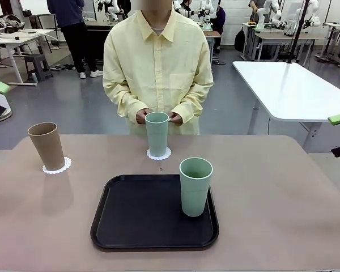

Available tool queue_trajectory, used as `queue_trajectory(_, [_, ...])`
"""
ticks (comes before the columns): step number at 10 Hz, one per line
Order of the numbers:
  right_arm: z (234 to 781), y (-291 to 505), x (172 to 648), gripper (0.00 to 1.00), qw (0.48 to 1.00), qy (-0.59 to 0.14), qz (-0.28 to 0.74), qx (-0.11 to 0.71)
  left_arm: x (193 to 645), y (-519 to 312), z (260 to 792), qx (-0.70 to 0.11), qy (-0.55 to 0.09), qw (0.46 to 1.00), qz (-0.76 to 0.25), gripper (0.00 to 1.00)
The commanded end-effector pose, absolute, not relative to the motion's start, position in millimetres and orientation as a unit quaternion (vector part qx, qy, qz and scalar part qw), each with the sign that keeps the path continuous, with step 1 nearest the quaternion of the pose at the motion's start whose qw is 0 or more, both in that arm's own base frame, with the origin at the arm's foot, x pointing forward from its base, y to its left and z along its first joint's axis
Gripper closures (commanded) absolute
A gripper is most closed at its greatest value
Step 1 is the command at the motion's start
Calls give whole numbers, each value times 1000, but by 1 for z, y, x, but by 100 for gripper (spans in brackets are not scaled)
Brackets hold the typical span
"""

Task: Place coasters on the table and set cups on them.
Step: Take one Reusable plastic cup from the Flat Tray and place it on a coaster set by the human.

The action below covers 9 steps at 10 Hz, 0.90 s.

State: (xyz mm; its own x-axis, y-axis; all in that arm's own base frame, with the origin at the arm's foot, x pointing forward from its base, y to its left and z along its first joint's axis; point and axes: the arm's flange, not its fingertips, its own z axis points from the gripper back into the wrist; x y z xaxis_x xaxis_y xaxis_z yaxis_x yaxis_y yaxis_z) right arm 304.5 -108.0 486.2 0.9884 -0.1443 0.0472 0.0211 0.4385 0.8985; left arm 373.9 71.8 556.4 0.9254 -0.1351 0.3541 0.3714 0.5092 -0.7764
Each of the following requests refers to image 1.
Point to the pale green plastic cup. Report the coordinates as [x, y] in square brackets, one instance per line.
[195, 195]
[157, 136]

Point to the brown plastic cup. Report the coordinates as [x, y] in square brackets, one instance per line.
[48, 147]

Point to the person in dark blue top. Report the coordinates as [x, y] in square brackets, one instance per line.
[65, 11]

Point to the white whiteboard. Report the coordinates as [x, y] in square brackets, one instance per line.
[34, 5]

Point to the small pale bottle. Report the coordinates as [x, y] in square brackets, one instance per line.
[34, 78]

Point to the grey plastic stool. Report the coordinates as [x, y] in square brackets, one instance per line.
[38, 61]

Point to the person in purple top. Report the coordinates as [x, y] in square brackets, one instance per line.
[221, 20]

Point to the dark jacket pile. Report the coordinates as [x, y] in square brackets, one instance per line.
[8, 21]

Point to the person's right forearm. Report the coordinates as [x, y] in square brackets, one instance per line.
[129, 106]

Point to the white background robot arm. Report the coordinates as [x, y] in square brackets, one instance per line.
[262, 14]
[207, 14]
[113, 11]

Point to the seated person patterned sweater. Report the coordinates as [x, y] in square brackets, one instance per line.
[187, 5]

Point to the black tripod pole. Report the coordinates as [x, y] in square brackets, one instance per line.
[298, 34]

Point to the white desk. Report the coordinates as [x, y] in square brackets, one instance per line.
[25, 35]

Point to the white cylindrical column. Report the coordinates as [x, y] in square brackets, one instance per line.
[3, 97]

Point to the person's right hand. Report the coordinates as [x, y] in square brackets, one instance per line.
[140, 116]

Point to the black plastic tray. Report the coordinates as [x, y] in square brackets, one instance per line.
[144, 226]

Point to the black backpack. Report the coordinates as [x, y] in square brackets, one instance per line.
[240, 41]

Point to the person in yellow shirt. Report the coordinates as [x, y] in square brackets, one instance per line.
[158, 71]

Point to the large white table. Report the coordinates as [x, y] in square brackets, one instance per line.
[286, 88]

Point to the person's left forearm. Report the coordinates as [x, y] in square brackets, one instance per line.
[190, 106]

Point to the brown topped desk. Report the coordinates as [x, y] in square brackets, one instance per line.
[289, 36]

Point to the person's left hand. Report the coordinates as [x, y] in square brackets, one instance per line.
[177, 119]

